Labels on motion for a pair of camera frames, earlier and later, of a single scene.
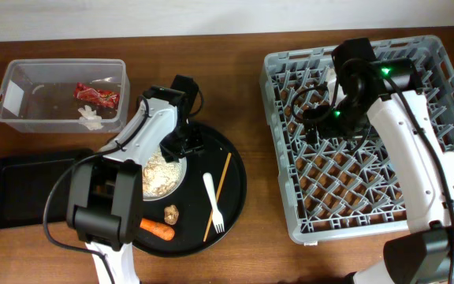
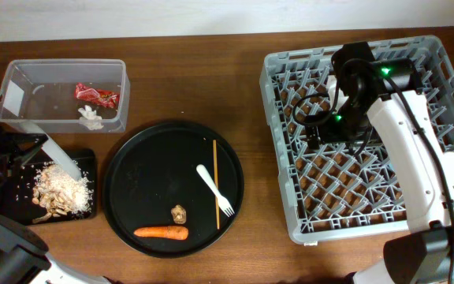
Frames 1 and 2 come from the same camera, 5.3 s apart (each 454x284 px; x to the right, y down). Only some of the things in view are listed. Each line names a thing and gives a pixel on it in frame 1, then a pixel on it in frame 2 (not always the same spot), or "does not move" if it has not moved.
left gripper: x=170 y=152 to x=6 y=144
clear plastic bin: x=63 y=95 does not move
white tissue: x=89 y=118 does not move
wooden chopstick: x=217 y=196 to x=216 y=184
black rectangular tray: x=16 y=186 does not move
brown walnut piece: x=171 y=214 to x=179 y=214
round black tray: x=205 y=209 does not move
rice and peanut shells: x=160 y=177 to x=58 y=195
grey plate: x=160 y=179 to x=56 y=153
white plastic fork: x=217 y=214 to x=224 y=202
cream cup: x=452 y=163 does not move
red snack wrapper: x=106 y=99 does not move
